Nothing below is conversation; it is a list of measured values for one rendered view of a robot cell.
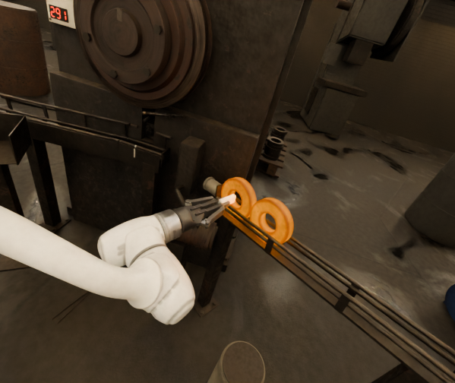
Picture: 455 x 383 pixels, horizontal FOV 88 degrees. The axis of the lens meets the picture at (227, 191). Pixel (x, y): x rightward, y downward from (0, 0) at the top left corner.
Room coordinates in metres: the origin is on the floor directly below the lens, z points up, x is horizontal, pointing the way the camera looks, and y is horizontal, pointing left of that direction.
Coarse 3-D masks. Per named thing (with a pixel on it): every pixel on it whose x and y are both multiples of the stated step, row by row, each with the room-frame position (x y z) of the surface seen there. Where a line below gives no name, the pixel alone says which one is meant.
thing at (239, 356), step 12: (228, 348) 0.31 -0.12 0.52; (240, 348) 0.31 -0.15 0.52; (252, 348) 0.32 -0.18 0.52; (228, 360) 0.28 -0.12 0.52; (240, 360) 0.29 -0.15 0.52; (252, 360) 0.29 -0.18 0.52; (216, 372) 0.26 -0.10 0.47; (228, 372) 0.25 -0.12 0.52; (240, 372) 0.26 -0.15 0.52; (252, 372) 0.27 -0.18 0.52; (264, 372) 0.28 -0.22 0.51
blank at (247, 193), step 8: (224, 184) 0.75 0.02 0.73; (232, 184) 0.73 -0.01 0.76; (240, 184) 0.71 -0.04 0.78; (248, 184) 0.71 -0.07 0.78; (224, 192) 0.75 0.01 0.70; (232, 192) 0.74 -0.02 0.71; (240, 192) 0.70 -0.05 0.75; (248, 192) 0.68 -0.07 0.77; (248, 200) 0.67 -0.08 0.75; (256, 200) 0.69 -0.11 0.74; (240, 208) 0.68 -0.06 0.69; (248, 208) 0.66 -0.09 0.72; (248, 216) 0.67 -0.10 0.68
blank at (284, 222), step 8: (264, 200) 0.63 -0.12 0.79; (272, 200) 0.63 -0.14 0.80; (256, 208) 0.64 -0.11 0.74; (264, 208) 0.63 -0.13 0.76; (272, 208) 0.61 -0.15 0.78; (280, 208) 0.60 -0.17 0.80; (256, 216) 0.64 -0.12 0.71; (264, 216) 0.65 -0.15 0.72; (272, 216) 0.60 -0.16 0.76; (280, 216) 0.59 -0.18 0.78; (288, 216) 0.59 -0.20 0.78; (256, 224) 0.63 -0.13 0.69; (264, 224) 0.63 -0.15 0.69; (280, 224) 0.58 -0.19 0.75; (288, 224) 0.57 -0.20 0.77; (272, 232) 0.59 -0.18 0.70; (280, 232) 0.57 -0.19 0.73; (288, 232) 0.56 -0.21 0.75; (280, 240) 0.56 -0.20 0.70
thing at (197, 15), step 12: (192, 0) 0.86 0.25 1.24; (192, 12) 0.86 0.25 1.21; (204, 12) 0.92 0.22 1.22; (204, 24) 0.86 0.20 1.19; (204, 36) 0.86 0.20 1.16; (84, 48) 0.90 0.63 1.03; (204, 48) 0.86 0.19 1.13; (192, 60) 0.86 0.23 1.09; (204, 60) 0.91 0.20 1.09; (96, 72) 0.89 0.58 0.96; (192, 72) 0.86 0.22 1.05; (108, 84) 0.89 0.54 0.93; (180, 84) 0.86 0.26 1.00; (192, 84) 0.86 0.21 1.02; (120, 96) 0.89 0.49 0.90; (168, 96) 0.87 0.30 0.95; (180, 96) 0.86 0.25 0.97; (144, 108) 0.88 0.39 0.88; (156, 108) 0.87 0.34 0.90
